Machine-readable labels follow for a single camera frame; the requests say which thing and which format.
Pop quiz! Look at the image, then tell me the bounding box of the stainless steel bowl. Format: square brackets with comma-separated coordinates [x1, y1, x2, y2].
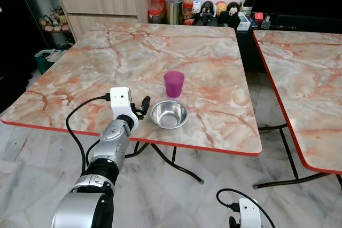
[151, 100, 189, 130]

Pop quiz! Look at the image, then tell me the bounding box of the purple plastic cup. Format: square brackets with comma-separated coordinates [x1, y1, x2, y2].
[164, 71, 185, 98]

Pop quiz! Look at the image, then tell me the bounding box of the large marble pattern folding table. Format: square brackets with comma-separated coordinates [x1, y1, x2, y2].
[0, 22, 263, 185]

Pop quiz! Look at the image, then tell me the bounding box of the stainless steel tumbler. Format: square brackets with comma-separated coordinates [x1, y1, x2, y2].
[165, 0, 183, 25]

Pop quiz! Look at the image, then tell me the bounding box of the green bin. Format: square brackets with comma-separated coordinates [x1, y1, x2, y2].
[35, 49, 66, 74]

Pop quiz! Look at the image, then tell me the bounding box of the light wooden drawer cabinet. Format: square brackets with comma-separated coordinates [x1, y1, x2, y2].
[53, 0, 156, 42]

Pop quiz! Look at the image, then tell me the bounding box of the yellow toy figurine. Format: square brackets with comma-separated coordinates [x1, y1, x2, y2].
[215, 1, 228, 17]

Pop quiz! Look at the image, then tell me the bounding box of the glass display shelf with figurines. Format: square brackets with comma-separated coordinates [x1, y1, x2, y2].
[11, 0, 76, 48]

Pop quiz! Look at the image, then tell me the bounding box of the black round toy figurine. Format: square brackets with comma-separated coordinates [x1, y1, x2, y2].
[227, 2, 240, 18]

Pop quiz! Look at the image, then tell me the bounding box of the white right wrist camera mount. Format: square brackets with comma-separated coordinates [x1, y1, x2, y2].
[237, 198, 263, 228]

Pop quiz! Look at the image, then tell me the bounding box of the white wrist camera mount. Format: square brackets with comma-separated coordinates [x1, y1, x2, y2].
[110, 87, 139, 130]
[237, 198, 263, 228]

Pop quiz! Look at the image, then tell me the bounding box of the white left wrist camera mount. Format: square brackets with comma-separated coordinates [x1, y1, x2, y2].
[110, 87, 139, 130]

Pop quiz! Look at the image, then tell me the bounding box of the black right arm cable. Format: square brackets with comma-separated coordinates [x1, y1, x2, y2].
[216, 188, 276, 228]

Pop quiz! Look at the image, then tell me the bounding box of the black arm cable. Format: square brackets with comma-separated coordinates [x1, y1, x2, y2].
[66, 95, 113, 173]
[216, 188, 276, 228]

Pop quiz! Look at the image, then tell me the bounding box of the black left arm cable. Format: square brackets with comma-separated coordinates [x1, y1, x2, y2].
[66, 95, 113, 173]

